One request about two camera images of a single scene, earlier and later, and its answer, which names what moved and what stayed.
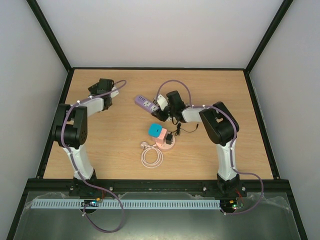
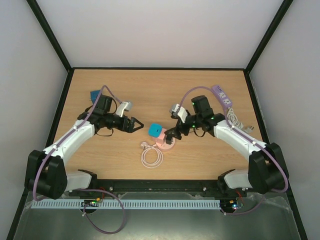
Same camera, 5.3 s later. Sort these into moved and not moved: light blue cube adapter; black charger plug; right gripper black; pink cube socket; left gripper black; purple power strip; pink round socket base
Moved: right gripper black; left gripper black; purple power strip
Not moved: black charger plug; light blue cube adapter; pink round socket base; pink cube socket
